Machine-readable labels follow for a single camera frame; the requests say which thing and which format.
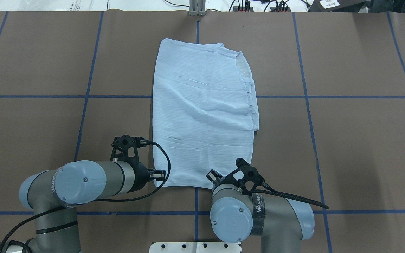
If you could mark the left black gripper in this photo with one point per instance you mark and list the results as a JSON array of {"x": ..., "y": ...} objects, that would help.
[{"x": 141, "y": 175}]

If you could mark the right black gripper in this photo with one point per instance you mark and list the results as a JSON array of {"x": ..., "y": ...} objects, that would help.
[{"x": 213, "y": 175}]

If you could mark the light blue button shirt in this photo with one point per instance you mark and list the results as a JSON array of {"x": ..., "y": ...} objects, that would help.
[{"x": 205, "y": 110}]

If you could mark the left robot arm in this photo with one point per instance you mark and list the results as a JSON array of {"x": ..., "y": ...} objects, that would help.
[{"x": 54, "y": 196}]

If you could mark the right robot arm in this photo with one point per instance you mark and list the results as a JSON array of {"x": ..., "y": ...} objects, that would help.
[{"x": 242, "y": 208}]

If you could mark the left orange usb hub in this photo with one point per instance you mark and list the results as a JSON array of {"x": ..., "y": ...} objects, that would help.
[{"x": 241, "y": 6}]

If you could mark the dark box with label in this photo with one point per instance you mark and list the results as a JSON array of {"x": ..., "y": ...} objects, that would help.
[{"x": 341, "y": 6}]

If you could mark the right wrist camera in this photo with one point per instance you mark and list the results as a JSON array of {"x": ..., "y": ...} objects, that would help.
[{"x": 246, "y": 178}]

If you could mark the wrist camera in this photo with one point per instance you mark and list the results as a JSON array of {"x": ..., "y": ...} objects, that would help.
[
  {"x": 125, "y": 148},
  {"x": 246, "y": 178}
]

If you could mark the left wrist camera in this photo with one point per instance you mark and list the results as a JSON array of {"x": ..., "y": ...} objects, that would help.
[{"x": 125, "y": 148}]

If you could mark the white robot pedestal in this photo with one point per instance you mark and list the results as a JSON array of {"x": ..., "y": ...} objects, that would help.
[{"x": 195, "y": 247}]

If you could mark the aluminium frame post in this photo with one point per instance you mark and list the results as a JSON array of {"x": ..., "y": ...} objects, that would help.
[{"x": 197, "y": 8}]

